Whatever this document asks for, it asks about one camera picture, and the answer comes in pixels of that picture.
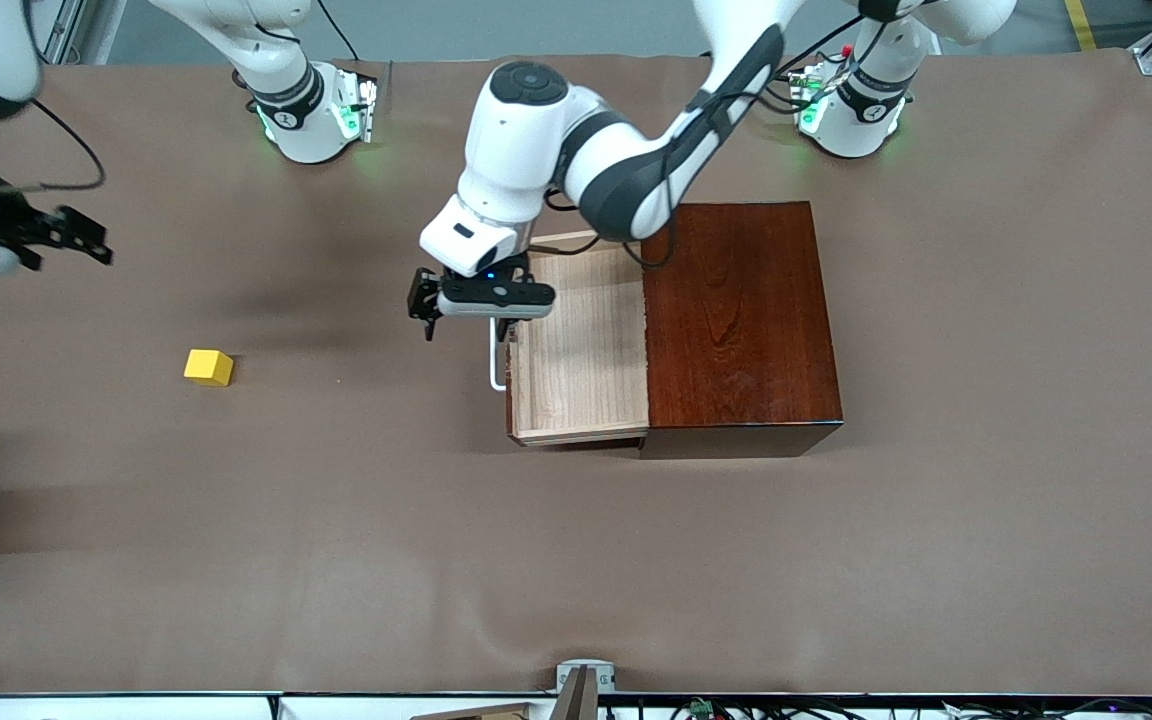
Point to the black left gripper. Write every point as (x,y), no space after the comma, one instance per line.
(426,296)

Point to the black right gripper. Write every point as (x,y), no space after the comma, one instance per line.
(8,224)

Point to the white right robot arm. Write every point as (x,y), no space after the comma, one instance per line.
(286,110)

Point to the dark brown wooden cabinet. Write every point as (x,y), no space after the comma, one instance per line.
(736,320)

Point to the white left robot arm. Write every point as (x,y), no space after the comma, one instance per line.
(516,140)

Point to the yellow cube block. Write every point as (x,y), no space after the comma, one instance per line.
(208,367)

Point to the grey metal bracket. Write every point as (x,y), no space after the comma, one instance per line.
(586,670)

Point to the brown table cover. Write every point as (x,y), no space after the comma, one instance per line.
(336,550)

